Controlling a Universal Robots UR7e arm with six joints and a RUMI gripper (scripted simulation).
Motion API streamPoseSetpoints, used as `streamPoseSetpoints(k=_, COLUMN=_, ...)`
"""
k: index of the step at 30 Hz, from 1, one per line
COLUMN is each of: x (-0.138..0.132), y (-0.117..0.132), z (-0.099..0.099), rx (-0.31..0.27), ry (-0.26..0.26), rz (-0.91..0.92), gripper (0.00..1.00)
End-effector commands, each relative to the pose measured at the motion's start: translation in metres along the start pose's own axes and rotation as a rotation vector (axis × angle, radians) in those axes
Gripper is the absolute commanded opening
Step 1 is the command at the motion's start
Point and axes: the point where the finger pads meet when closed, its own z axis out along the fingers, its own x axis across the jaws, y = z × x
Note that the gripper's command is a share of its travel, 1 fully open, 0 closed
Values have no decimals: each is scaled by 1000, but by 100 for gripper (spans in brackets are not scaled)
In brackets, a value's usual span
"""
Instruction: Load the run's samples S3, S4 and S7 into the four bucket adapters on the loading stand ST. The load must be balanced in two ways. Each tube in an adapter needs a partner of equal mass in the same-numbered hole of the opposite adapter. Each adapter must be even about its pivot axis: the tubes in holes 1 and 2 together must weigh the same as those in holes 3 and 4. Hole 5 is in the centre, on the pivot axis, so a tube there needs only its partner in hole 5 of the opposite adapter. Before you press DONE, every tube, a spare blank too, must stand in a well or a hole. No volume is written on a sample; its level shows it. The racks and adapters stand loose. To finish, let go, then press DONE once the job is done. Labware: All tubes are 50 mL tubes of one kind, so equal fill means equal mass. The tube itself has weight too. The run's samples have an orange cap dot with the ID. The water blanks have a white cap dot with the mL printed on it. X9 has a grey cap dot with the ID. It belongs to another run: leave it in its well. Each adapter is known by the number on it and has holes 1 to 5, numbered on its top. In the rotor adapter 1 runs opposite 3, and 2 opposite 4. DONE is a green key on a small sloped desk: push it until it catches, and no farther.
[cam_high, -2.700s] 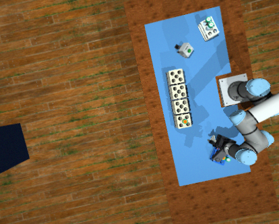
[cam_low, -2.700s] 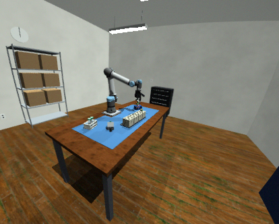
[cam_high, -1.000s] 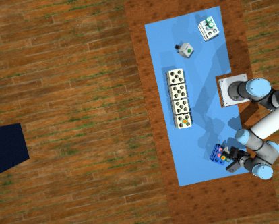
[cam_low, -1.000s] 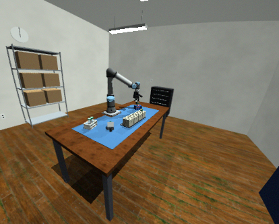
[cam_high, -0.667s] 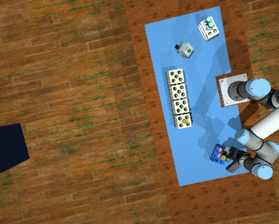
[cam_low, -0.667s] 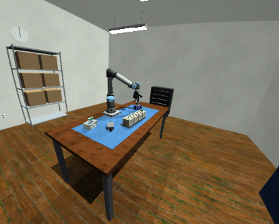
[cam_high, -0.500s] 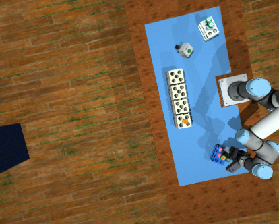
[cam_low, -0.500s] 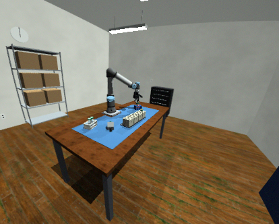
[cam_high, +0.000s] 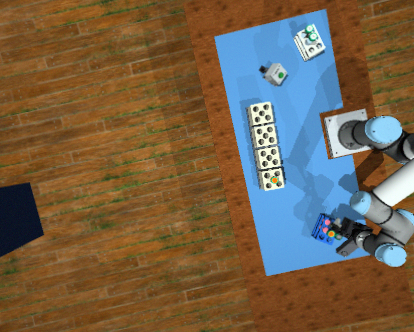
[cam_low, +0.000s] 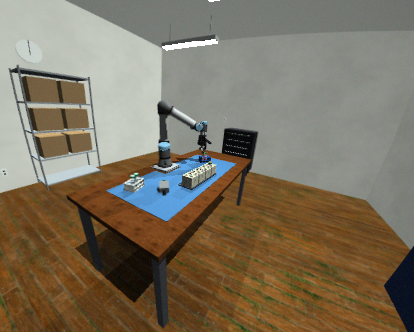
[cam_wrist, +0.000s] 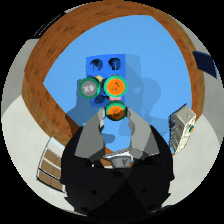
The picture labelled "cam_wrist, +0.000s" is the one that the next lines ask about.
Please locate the blue tube rack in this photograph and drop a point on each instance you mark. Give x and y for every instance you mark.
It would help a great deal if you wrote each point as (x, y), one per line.
(108, 65)

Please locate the blue bench mat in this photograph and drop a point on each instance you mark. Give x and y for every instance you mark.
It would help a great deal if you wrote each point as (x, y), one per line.
(156, 75)

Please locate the pink sample tube with dark green cap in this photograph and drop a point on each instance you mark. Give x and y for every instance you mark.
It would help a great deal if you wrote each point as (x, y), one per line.
(115, 86)

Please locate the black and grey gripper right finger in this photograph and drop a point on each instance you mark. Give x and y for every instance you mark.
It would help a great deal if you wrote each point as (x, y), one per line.
(147, 144)

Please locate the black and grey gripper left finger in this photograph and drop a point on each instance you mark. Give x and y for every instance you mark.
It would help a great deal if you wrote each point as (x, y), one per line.
(86, 146)

